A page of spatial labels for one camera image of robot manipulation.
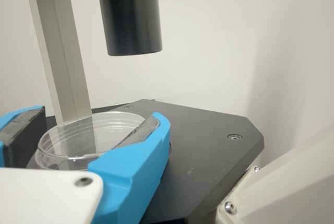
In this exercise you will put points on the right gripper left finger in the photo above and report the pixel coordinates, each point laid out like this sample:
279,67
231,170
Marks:
18,123

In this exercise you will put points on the petri dish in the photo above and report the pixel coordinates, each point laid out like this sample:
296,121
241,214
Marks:
78,140

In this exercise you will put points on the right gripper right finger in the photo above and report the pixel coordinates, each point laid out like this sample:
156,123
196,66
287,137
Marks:
135,161

